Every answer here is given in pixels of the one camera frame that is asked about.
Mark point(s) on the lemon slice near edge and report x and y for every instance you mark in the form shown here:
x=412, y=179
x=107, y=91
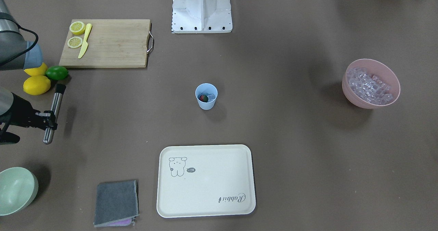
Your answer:
x=77, y=28

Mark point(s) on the ice cube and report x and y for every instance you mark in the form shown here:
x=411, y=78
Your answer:
x=211, y=97

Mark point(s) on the steel muddler black tip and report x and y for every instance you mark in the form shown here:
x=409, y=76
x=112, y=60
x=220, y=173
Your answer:
x=56, y=106

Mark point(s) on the yellow lemon near muddler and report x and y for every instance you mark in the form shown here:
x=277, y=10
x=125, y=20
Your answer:
x=36, y=85

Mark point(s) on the green lime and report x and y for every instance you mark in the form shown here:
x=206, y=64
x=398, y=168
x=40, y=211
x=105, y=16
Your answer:
x=57, y=73

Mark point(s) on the mint green bowl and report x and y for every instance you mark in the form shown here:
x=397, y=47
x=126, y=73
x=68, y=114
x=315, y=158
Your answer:
x=18, y=188

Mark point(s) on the clear ice cubes pile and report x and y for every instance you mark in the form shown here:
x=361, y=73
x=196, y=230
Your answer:
x=369, y=88

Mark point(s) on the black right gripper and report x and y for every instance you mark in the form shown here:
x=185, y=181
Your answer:
x=22, y=112

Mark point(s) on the light blue plastic cup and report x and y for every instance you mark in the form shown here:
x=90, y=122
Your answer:
x=206, y=89

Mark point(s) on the yellow plastic knife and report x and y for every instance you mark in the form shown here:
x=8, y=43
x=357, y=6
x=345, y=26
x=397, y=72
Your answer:
x=85, y=43

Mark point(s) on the red strawberry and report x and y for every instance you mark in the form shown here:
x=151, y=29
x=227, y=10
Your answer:
x=203, y=98

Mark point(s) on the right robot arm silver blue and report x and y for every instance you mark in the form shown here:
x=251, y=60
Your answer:
x=19, y=54

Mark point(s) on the wooden cutting board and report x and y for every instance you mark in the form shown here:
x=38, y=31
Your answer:
x=113, y=43

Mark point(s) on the grey folded cloth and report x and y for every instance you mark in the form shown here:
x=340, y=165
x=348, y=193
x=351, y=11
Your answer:
x=116, y=204

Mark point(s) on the yellow lemon outer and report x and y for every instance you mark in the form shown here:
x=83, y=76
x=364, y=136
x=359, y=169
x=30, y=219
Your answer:
x=38, y=71

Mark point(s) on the cream rabbit tray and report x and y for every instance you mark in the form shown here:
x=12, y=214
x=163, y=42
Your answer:
x=205, y=180

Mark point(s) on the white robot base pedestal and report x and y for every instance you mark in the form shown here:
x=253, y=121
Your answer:
x=201, y=17

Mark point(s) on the pink bowl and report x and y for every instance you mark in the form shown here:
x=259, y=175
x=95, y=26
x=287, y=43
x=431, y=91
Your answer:
x=374, y=68

